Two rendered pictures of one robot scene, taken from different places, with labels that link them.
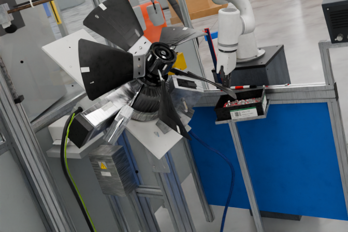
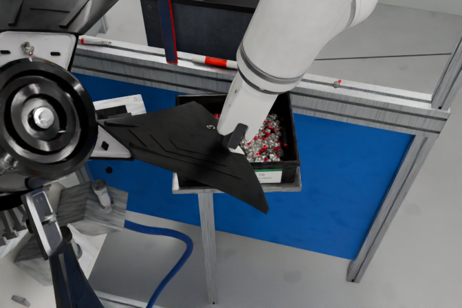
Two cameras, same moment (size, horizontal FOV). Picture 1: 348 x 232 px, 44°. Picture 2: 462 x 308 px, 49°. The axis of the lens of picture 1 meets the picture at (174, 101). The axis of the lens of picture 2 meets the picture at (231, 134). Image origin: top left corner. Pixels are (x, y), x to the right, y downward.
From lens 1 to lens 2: 1.36 m
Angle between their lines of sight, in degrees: 39
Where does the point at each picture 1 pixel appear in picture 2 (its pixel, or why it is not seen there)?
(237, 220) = (155, 223)
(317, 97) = (399, 123)
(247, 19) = not seen: outside the picture
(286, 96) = (330, 106)
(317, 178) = (326, 214)
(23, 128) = not seen: outside the picture
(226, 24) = (307, 25)
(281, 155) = not seen: hidden behind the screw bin
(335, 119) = (414, 159)
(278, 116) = not seen: hidden behind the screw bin
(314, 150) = (342, 185)
